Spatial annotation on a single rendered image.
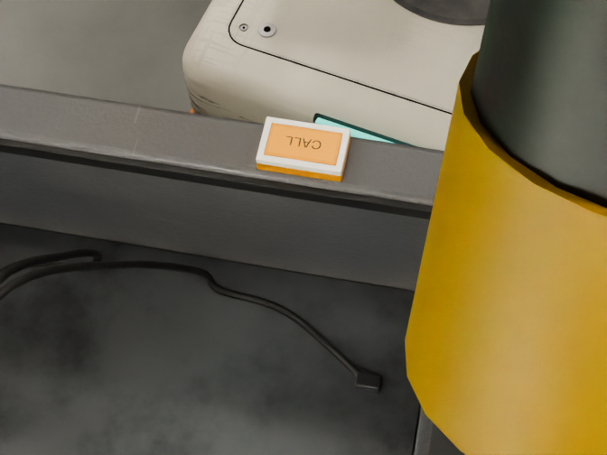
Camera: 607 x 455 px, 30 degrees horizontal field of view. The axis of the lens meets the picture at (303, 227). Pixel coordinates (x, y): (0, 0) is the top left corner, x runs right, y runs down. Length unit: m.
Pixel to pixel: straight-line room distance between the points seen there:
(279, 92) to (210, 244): 0.78
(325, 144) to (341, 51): 0.89
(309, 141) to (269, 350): 0.16
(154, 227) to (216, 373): 0.10
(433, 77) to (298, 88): 0.18
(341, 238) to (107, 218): 0.16
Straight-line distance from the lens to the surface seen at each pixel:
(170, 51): 1.91
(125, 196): 0.72
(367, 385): 0.72
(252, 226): 0.72
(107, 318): 0.76
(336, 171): 0.64
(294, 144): 0.65
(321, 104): 1.50
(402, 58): 1.53
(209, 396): 0.73
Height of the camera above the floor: 1.52
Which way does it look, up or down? 62 degrees down
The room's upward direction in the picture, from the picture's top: 5 degrees counter-clockwise
